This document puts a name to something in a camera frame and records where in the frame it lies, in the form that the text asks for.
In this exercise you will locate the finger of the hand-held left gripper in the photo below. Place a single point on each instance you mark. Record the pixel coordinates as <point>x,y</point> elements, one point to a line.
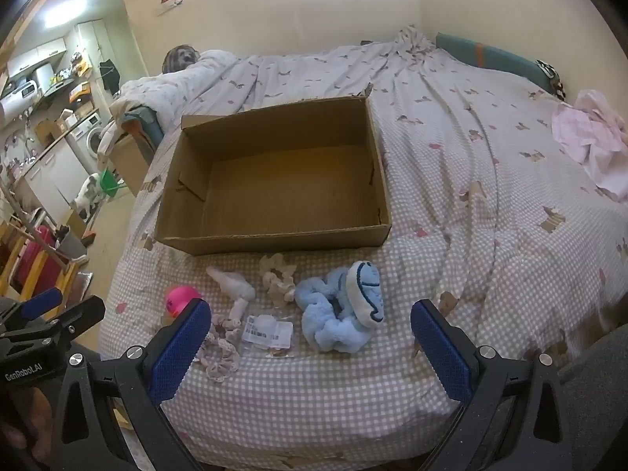
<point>41,302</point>
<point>81,316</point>

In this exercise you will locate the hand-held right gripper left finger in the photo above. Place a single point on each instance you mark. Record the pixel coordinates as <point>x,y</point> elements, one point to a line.
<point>179,348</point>

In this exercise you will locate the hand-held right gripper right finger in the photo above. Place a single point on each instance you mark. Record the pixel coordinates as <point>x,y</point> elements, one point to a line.
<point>441,348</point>

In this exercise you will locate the pink rubber duck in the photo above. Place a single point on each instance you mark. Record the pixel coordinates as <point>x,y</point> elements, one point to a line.
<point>179,299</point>

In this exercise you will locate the white sock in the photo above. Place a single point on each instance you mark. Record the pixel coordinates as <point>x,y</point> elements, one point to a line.
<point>235,287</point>

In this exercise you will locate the cream scrunchie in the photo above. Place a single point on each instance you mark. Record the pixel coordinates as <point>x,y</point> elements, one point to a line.
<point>277,262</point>
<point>279,290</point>

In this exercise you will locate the blue plush toy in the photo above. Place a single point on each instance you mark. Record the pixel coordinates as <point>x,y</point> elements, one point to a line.
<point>324,328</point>

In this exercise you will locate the brown cardboard box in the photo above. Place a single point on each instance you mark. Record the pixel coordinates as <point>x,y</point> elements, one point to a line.
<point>274,191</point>

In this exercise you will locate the person's left hand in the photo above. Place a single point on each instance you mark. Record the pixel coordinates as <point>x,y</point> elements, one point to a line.
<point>22,427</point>

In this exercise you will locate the red suitcase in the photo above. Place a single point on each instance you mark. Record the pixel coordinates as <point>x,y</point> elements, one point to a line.
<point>34,260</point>

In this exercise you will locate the grey bin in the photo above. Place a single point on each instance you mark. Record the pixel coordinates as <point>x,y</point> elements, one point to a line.
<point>73,244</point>

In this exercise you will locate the clear labelled plastic packet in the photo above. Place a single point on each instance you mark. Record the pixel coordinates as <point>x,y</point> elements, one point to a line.
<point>265,331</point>

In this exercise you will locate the white grey cat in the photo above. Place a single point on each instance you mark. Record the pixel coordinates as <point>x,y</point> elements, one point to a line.
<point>87,196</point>

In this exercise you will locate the white low cabinet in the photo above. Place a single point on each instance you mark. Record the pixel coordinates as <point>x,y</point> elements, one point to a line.
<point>49,176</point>

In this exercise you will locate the green plastic object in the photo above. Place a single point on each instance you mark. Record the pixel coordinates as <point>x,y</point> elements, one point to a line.
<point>110,181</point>

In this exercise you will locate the dark grey cloth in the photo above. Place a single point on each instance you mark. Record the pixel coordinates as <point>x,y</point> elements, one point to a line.
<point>593,392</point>

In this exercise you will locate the brown bedside box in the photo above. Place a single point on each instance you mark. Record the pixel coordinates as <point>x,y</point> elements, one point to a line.
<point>130,164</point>

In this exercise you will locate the white washing machine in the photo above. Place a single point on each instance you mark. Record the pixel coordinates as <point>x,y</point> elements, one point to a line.
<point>88,137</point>

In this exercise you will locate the white microwave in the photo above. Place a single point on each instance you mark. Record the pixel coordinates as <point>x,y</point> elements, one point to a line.
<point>20,92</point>

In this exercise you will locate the black hanging garment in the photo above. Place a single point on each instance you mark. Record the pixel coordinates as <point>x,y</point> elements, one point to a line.
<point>109,76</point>

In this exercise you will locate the pink cloth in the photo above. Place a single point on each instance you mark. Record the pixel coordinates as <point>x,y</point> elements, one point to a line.
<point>593,137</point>

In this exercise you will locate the white printed duvet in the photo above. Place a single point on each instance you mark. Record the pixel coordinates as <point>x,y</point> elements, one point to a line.
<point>196,76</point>

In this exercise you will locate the grey furry plush toy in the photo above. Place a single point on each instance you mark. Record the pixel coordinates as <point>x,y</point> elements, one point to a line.
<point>179,59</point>

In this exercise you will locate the black white patterned cloth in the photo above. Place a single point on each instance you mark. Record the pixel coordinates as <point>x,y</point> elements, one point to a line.
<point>553,78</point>

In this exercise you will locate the teal pillow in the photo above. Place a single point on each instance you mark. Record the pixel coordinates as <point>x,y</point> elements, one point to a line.
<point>490,56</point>

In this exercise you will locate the wall hook with red item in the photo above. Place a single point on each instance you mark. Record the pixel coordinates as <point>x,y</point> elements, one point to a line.
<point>170,1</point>

